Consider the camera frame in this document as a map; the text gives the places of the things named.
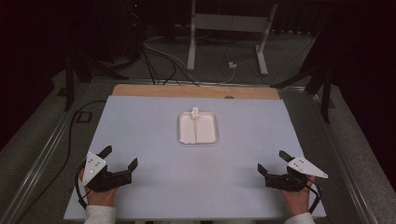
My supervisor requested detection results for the left hand-held gripper cable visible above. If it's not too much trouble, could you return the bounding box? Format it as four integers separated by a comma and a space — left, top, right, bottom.
74, 164, 90, 210

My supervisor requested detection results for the hand-held gripper cable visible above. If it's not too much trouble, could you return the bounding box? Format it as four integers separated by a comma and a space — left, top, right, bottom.
74, 164, 90, 210
303, 176, 322, 215

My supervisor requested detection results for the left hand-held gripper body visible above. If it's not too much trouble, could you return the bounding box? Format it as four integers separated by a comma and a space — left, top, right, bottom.
81, 151, 133, 193

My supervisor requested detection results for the metal floor rail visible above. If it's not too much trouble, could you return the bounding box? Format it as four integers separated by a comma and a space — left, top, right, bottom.
0, 82, 94, 224
307, 90, 379, 224

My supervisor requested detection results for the person's right hand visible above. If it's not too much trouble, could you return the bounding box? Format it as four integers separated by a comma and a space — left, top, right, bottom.
279, 175, 317, 217

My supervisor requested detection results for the black stand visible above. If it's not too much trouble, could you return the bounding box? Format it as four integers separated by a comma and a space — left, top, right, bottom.
64, 52, 129, 112
270, 62, 332, 124

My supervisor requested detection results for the light blue table mat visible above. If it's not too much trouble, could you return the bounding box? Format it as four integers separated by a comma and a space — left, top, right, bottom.
64, 94, 327, 221

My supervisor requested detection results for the black square floor plate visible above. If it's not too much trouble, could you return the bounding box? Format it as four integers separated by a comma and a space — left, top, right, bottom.
75, 110, 93, 124

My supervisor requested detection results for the white floor cable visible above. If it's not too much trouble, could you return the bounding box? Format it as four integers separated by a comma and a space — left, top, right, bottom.
143, 41, 236, 85

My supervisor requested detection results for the black floor cable bundle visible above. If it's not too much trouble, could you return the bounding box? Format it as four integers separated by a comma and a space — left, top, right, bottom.
141, 46, 200, 87

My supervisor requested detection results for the person's left hand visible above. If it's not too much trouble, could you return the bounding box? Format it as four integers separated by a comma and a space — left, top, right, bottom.
78, 169, 120, 207

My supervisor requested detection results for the white metal stand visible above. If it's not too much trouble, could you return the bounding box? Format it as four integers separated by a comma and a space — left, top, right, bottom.
186, 0, 278, 77

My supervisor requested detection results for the square white tray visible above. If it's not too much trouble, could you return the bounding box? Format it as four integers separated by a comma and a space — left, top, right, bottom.
177, 110, 219, 146

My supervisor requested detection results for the long black floor cable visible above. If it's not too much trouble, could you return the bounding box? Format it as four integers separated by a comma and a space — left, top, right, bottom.
15, 100, 107, 224

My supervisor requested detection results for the dark equipment rack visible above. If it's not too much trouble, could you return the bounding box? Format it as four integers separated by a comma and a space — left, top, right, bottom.
123, 0, 148, 61

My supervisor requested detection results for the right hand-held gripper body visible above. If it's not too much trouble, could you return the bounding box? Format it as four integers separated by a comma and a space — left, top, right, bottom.
264, 156, 329, 192

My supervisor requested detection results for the right hand-held gripper cable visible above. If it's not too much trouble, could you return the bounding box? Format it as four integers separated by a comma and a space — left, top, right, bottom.
303, 176, 322, 215

